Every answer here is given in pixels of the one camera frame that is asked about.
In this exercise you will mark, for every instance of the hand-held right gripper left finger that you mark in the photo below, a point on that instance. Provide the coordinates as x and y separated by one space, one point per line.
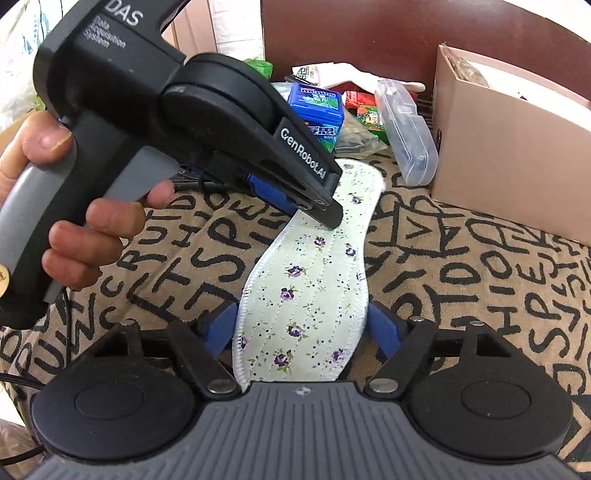
221 325

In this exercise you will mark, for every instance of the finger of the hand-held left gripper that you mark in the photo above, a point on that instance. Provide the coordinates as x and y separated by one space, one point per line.
272 194
304 161

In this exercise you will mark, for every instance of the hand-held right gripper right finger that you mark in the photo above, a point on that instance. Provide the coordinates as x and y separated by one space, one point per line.
383 330

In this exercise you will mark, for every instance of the floral fabric insole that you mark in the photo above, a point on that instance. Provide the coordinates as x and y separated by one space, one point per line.
314 277

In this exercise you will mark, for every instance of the pinkish brown cardboard box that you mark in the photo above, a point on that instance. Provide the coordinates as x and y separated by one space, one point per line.
498 152

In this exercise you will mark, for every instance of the person's left hand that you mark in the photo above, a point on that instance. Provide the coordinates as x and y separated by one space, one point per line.
69 249

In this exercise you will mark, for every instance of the blue mint box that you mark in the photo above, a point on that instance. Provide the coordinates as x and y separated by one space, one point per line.
316 104

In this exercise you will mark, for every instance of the clear plastic wrapper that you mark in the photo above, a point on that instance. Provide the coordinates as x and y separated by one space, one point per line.
360 141

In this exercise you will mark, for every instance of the red green snack packet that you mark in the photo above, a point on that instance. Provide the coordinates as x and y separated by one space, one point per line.
371 120

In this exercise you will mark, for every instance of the white printed packet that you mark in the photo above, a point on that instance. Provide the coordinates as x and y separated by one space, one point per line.
308 73

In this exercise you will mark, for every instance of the tan letter printed blanket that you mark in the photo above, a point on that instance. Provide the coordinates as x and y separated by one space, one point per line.
461 277

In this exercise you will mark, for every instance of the floral plastic bag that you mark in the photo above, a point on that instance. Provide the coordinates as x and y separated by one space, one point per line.
27 41

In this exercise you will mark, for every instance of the green plastic bag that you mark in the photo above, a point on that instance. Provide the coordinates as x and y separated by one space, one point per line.
257 69

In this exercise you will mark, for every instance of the clear plastic case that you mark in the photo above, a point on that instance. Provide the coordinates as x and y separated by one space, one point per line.
406 134

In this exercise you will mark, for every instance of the brown wooden headboard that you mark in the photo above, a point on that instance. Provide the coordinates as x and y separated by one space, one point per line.
369 32

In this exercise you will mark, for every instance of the bagged brown pad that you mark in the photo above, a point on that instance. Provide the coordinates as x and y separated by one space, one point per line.
471 69

